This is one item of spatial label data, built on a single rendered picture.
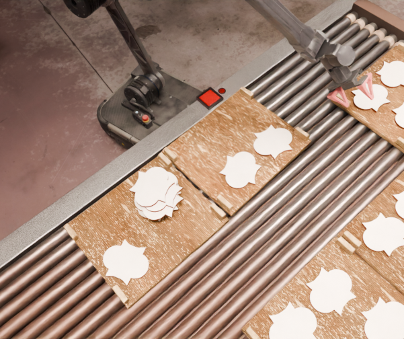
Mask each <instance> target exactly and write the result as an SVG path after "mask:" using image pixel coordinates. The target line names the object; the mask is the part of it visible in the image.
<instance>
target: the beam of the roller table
mask: <svg viewBox="0 0 404 339"><path fill-rule="evenodd" d="M354 2H355V1H354V0H337V1H335V2H334V3H332V4H331V5H330V6H328V7H327V8H325V9H324V10H323V11H321V12H320V13H318V14H317V15H316V16H314V17H313V18H311V19H310V20H309V21H307V22H306V23H304V24H305V25H307V26H310V27H311V28H312V29H313V30H314V29H318V30H320V31H322V32H323V33H324V32H326V31H327V30H328V29H330V28H331V27H332V26H334V25H335V24H336V23H338V22H339V21H341V20H342V19H343V18H344V17H345V16H346V15H347V14H349V13H350V12H351V10H352V5H353V3H354ZM296 53H297V51H295V49H293V46H292V45H290V44H289V42H288V40H287V39H286V37H285V38H283V39H282V40H281V41H279V42H278V43H276V44H275V45H273V46H272V47H271V48H269V49H268V50H266V51H265V52H264V53H262V54H261V55H259V56H258V57H257V58H256V59H254V60H252V61H251V62H250V63H249V64H247V65H245V66H244V67H243V68H242V69H240V70H239V71H237V72H236V73H235V74H233V75H231V76H230V77H229V78H228V79H226V80H225V81H223V82H222V83H221V84H219V85H217V86H216V87H215V88H214V90H215V91H217V92H218V89H220V88H225V89H226V92H225V93H224V94H220V93H219V94H220V95H221V96H222V97H223V101H221V102H220V103H219V104H217V105H216V106H215V107H213V108H212V109H210V110H208V109H207V108H205V107H204V106H203V105H202V104H201V103H200V102H199V101H198V100H197V101H195V102H194V103H193V104H191V105H190V106H188V107H187V108H186V109H184V110H183V111H181V112H180V113H179V114H177V115H176V116H174V117H173V118H172V119H170V120H169V121H167V122H166V123H165V124H163V125H162V126H160V127H159V128H158V129H156V130H155V131H153V132H152V133H151V134H149V135H148V136H146V137H145V138H144V139H142V140H141V141H139V142H138V143H137V144H135V145H134V146H132V147H131V148H130V149H128V150H127V151H125V152H124V153H123V154H121V155H120V156H118V157H117V158H115V159H114V160H113V161H111V162H110V163H109V164H107V165H106V166H104V167H103V168H101V169H100V170H99V171H98V172H96V173H94V175H92V176H90V177H89V178H88V179H86V180H85V181H84V182H82V183H80V185H78V186H76V187H75V188H74V189H72V190H71V191H70V192H68V193H66V194H65V195H64V196H62V197H61V198H60V199H58V200H57V201H56V202H54V203H52V204H51V205H50V206H48V207H47V208H46V209H44V210H43V211H42V212H40V213H38V214H37V215H36V216H35V217H33V218H32V219H30V220H29V221H28V222H26V223H24V224H23V225H22V226H21V227H19V228H18V229H16V230H15V231H14V232H12V233H10V234H9V235H8V236H7V237H5V238H4V239H2V240H1V241H0V273H1V272H2V271H4V270H5V269H6V268H7V267H9V266H10V265H12V264H13V263H14V262H15V261H17V260H19V259H20V258H21V257H22V256H24V255H25V254H27V253H28V252H29V251H30V250H32V249H33V248H35V247H36V246H37V245H38V244H40V243H41V242H43V241H44V240H45V239H46V238H48V237H49V236H51V235H52V234H53V233H54V232H56V231H58V230H59V229H60V228H61V227H63V226H64V225H65V224H66V223H68V222H69V221H71V220H72V219H74V218H75V217H76V216H77V215H79V214H80V213H82V212H83V211H84V210H85V209H87V208H88V207H90V206H91V205H92V204H94V203H95V202H97V201H98V200H99V199H100V198H102V197H103V196H105V195H106V194H107V193H108V192H110V191H111V190H113V189H114V188H115V187H117V186H118V185H119V184H121V183H122V182H123V181H125V180H126V179H127V178H129V177H131V175H133V174H134V173H136V172H137V171H138V170H139V169H141V168H142V167H144V166H145V165H146V164H148V163H149V162H150V161H152V160H153V159H154V158H156V157H157V156H158V154H160V153H161V152H162V150H163V149H164V148H166V147H168V146H169V145H170V144H172V142H174V141H175V140H176V139H178V138H179V137H180V136H182V135H183V134H184V133H185V132H186V131H188V130H189V129H191V128H192V127H193V126H194V125H195V124H197V123H198V122H199V121H201V120H202V119H203V118H204V117H205V116H207V115H208V114H209V113H211V112H212V111H213V110H214V109H215V108H217V107H218V106H219V105H221V104H222V103H223V102H224V101H226V100H227V99H228V98H230V97H231V96H232V95H233V94H234V93H236V92H237V91H238V90H240V88H241V87H244V88H245V89H249V88H250V87H251V86H253V85H254V84H256V83H257V82H258V81H259V80H261V79H263V78H264V77H265V76H266V75H268V74H269V73H271V72H272V71H273V70H274V69H276V68H277V67H279V66H280V65H281V64H282V63H284V62H285V61H287V60H288V59H289V58H290V57H292V56H293V55H295V54H296Z"/></svg>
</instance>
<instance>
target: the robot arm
mask: <svg viewBox="0 0 404 339"><path fill-rule="evenodd" d="M245 1H246V2H248V4H250V6H252V7H253V8H254V9H255V10H256V11H257V12H259V13H260V14H261V15H262V16H263V17H264V18H266V19H267V20H268V21H269V22H270V23H271V24H272V25H273V26H274V27H275V28H277V29H278V30H279V31H280V32H281V33H282V34H283V35H284V36H285V37H286V39H287V40H288V42H289V44H290V45H292V46H293V49H295V51H297V52H298V53H299V54H300V56H301V57H302V58H304V59H306V60H307V61H309V62H310V63H317V62H318V60H320V61H321V63H322V64H323V66H324V67H325V69H326V70H327V72H328V73H329V74H330V76H331V78H332V79H333V81H332V82H331V84H330V85H329V87H328V90H329V94H328V95H327V98H329V99H330V100H333V101H335V102H338V103H340V104H341V105H343V106H345V107H346V108H347V107H348V106H349V103H348V100H347V97H346V95H345V93H344V90H347V89H350V88H353V87H357V88H358V89H359V90H360V91H361V92H362V93H363V94H364V95H366V96H367V97H368V98H369V99H371V100H373V99H374V93H373V89H372V73H367V74H366V75H364V76H362V77H361V78H360V80H359V81H357V80H358V79H357V78H356V77H357V76H358V74H359V75H361V74H362V72H363V70H362V69H361V68H359V69H356V70H353V71H350V69H349V68H348V65H351V64H352V63H353V62H354V59H355V56H356V53H355V51H354V49H353V48H352V47H351V46H342V45H341V44H338V43H336V44H332V42H329V40H330V39H329V38H328V37H326V34H325V33H323V32H322V31H320V30H318V29H314V30H313V29H312V28H311V27H310V26H307V25H305V24H303V23H302V22H301V21H300V20H299V19H298V18H297V17H295V16H294V15H293V14H292V13H291V12H290V11H289V10H288V9H287V8H286V7H285V6H284V5H283V4H282V3H281V2H280V1H279V0H245ZM366 82H367V84H368V88H369V92H370V93H369V92H368V90H367V89H366ZM337 93H339V94H340V96H341V97H342V98H343V100H344V102H343V101H342V100H340V99H339V98H337V97H336V94H337Z"/></svg>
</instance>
